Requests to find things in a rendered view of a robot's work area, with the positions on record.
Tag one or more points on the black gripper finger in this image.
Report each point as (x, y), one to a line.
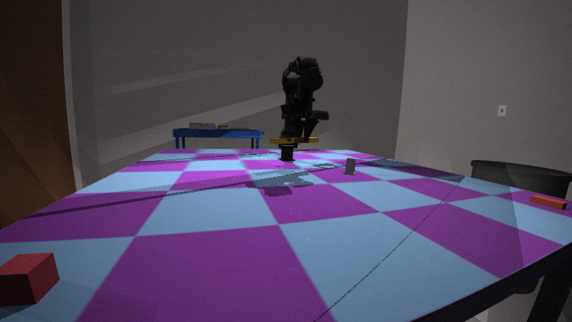
(298, 126)
(309, 126)

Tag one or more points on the yellow bar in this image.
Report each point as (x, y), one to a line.
(292, 140)

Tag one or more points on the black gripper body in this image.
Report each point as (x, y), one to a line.
(308, 114)

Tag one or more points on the reddish-brown rectangular bar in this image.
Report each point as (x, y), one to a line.
(548, 202)

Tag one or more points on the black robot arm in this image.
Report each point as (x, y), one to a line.
(310, 80)

